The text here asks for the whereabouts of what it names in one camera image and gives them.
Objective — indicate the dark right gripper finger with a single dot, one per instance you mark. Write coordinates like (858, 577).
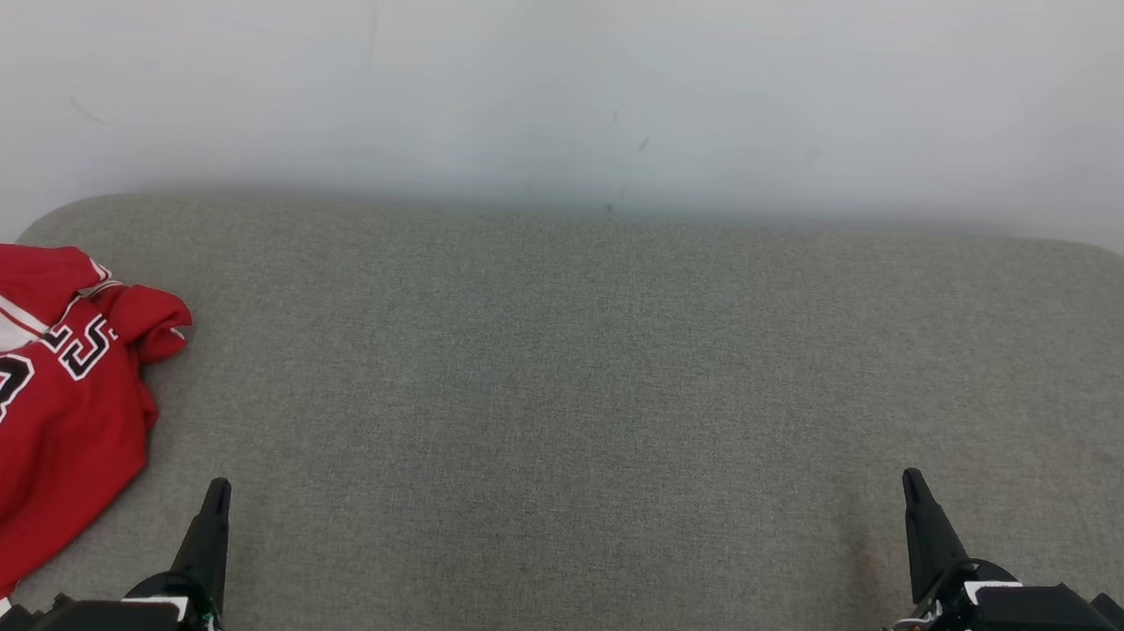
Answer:
(927, 537)

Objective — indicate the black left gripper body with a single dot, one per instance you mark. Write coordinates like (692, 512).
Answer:
(123, 619)

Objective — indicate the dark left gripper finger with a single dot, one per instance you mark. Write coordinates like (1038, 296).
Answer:
(209, 537)

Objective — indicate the red Bulls 23 jersey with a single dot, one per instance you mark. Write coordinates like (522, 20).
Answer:
(45, 442)

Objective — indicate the grey fabric sofa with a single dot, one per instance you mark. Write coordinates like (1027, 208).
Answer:
(577, 403)

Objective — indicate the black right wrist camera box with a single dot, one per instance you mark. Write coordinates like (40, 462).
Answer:
(1046, 615)

